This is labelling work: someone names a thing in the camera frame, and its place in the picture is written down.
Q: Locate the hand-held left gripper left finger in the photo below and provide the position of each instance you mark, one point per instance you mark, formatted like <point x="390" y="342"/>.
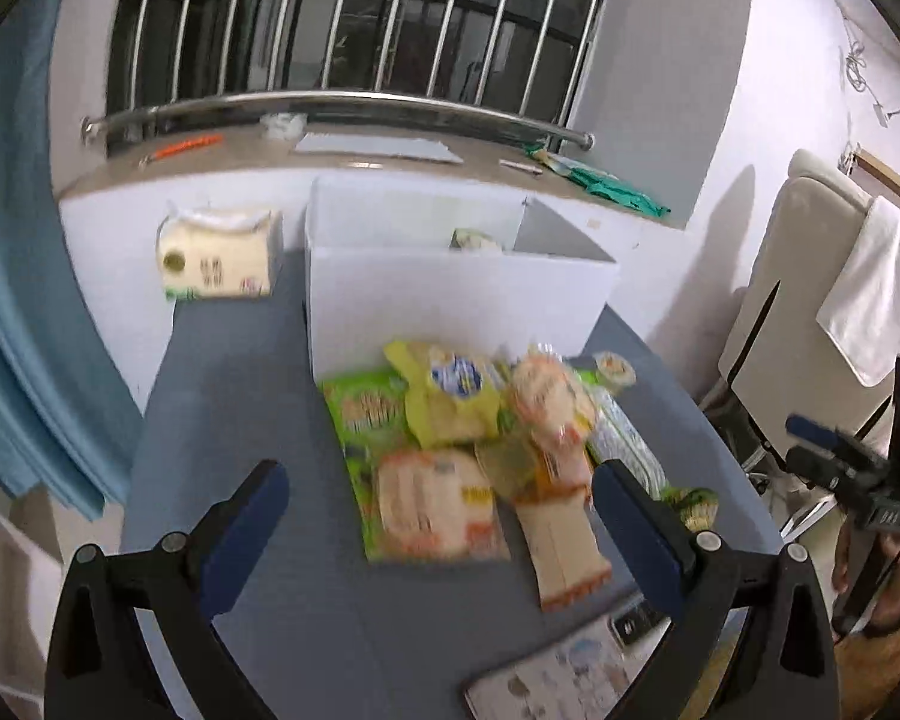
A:
<point x="244" y="532"/>

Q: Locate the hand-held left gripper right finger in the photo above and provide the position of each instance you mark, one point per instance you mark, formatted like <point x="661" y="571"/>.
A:
<point x="637" y="532"/>

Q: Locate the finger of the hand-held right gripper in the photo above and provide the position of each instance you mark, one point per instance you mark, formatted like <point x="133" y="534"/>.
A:
<point x="810" y="429"/>
<point x="814" y="465"/>

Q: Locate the small green snack packet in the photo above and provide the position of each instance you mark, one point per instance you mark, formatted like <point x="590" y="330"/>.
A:
<point x="694" y="506"/>

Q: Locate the beige snack packet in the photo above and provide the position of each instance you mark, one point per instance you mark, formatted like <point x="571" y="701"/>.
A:
<point x="562" y="547"/>

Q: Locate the white and green striped packet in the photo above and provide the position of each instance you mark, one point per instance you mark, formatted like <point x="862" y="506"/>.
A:
<point x="626" y="442"/>

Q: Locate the tall orange snack bag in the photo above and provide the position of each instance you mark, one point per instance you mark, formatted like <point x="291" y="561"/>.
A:
<point x="551" y="405"/>

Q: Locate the large green snack packet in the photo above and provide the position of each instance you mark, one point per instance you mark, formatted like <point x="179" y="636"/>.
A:
<point x="360" y="420"/>

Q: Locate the small round snack cup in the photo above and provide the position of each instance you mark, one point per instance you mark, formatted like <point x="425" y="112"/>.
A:
<point x="615" y="370"/>

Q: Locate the yellow-green packet with blue label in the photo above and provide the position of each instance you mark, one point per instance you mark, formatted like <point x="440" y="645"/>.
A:
<point x="450" y="390"/>

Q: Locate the white cardboard box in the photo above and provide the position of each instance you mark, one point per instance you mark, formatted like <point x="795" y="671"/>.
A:
<point x="450" y="300"/>

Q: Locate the beige chair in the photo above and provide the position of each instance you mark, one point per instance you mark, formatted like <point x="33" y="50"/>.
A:
<point x="787" y="300"/>

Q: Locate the white towel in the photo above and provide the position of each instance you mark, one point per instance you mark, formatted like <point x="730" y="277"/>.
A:
<point x="881" y="292"/>

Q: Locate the smartphone with cartoon case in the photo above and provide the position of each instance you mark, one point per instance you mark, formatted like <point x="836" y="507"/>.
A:
<point x="562" y="675"/>

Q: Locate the brown floor rug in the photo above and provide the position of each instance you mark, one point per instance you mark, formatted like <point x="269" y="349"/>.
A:
<point x="720" y="675"/>

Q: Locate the white shelf unit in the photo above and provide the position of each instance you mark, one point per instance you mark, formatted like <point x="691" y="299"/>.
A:
<point x="7" y="600"/>

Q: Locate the wooden headboard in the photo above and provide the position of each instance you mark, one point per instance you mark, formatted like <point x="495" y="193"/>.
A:
<point x="896" y="176"/>

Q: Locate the tissue pack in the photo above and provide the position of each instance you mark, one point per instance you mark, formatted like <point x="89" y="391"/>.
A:
<point x="221" y="255"/>

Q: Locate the dark green packet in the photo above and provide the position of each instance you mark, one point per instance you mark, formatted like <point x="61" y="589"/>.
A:
<point x="615" y="187"/>

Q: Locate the blue curtain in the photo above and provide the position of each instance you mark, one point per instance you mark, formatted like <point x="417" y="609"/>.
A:
<point x="37" y="277"/>

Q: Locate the pale snack packet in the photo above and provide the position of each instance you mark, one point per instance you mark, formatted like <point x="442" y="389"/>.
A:
<point x="474" y="240"/>

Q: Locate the pale yellow-green packet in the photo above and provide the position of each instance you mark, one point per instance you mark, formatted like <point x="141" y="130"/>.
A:
<point x="551" y="159"/>

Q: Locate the small metal pen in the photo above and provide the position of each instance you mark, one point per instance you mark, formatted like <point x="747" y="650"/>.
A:
<point x="521" y="166"/>

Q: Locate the grey flat board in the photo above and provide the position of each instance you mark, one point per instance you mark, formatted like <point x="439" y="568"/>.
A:
<point x="379" y="147"/>

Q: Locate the tape roll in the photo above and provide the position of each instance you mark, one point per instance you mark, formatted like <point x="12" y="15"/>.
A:
<point x="283" y="125"/>

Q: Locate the metal window guard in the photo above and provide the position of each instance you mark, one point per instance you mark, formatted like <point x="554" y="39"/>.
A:
<point x="360" y="22"/>

